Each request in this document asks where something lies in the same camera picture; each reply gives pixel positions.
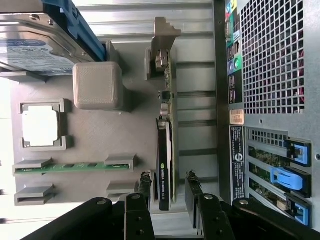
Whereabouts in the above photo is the black case label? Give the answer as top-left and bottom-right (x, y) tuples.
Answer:
(229, 126), (247, 201)

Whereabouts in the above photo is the green RAM stick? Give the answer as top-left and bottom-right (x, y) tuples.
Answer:
(14, 161), (133, 175)

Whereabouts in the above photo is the grey parts rack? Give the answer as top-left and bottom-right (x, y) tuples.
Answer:
(0, 39), (180, 221)

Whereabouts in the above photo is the orange case sticker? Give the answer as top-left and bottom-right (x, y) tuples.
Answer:
(229, 109), (245, 125)

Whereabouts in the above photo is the black open PC case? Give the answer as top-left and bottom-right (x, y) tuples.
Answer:
(212, 0), (320, 240)

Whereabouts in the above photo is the silver CPU chip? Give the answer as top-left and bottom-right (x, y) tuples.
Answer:
(21, 104), (62, 147)

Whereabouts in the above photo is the blue plastic disk carrier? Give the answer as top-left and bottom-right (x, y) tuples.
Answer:
(41, 0), (106, 63)

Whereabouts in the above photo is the hard disk with blue label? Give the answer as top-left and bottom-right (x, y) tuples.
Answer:
(0, 0), (97, 77)

